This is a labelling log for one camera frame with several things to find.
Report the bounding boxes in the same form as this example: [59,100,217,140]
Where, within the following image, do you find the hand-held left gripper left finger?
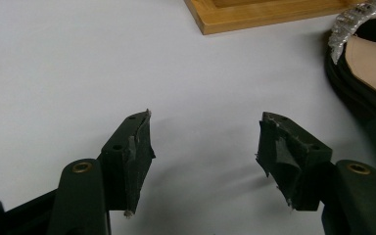
[99,109,157,218]

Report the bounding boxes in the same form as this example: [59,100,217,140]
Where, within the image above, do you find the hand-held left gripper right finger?
[256,111,334,212]

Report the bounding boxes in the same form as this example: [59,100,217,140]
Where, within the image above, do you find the silver strap sandal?
[325,0,376,142]

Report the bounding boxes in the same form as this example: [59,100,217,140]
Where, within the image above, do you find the wooden three-tier shoe rack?
[183,0,370,36]

